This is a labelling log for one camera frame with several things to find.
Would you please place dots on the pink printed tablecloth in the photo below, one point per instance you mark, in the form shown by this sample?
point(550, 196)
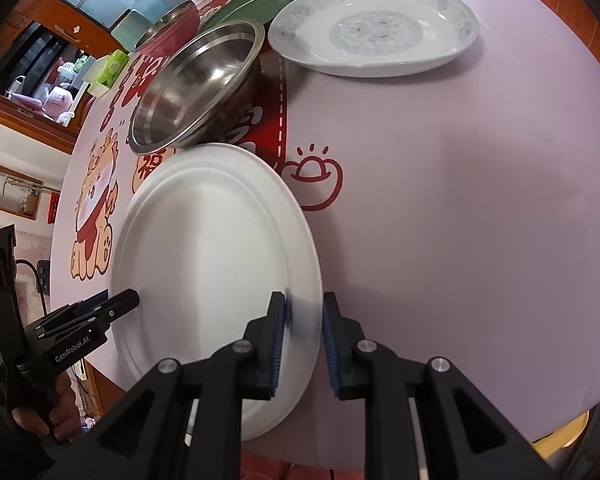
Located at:
point(455, 210)

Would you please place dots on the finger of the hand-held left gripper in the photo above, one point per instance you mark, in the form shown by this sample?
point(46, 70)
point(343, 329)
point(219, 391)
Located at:
point(125, 300)
point(90, 304)

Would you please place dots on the red steel-lined bowl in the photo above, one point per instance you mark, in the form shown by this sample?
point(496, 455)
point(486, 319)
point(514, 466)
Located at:
point(180, 30)

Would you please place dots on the large steel bowl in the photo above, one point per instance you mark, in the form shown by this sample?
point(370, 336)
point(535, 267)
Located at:
point(190, 90)

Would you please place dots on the plain white plate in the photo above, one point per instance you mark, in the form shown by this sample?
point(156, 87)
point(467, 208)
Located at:
point(205, 260)

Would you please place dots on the green plate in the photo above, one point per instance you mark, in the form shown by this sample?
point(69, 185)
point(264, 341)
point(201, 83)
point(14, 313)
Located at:
point(250, 2)

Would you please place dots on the wooden glass partition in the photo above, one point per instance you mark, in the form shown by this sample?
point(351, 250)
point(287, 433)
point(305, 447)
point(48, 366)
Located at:
point(30, 125)

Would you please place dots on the person's left hand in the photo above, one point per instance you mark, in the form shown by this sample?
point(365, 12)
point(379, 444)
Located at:
point(30, 420)

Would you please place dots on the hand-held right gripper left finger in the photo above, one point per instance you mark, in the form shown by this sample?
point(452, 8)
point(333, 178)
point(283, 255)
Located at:
point(280, 330)

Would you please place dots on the mint green container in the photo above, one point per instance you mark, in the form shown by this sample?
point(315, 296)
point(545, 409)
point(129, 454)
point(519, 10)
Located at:
point(130, 30)

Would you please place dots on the white blue floral plate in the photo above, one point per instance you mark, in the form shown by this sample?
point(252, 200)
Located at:
point(375, 30)

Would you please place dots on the person's pink trousers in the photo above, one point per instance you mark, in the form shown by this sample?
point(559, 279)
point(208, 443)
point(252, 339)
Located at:
point(300, 467)

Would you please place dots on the dark wall outlet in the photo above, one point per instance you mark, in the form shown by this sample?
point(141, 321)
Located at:
point(43, 277)

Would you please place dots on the white pitcher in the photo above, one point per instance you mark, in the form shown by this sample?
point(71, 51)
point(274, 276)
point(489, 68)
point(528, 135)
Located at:
point(15, 87)

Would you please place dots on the yellow chair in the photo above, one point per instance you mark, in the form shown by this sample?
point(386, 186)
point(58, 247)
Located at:
point(562, 432)

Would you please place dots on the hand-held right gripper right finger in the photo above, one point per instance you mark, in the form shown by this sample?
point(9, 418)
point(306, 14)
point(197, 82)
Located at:
point(330, 345)

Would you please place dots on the red wall item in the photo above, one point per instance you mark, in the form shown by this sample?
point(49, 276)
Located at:
point(53, 207)

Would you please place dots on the green tissue box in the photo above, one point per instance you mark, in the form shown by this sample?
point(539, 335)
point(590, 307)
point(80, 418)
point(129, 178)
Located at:
point(111, 67)

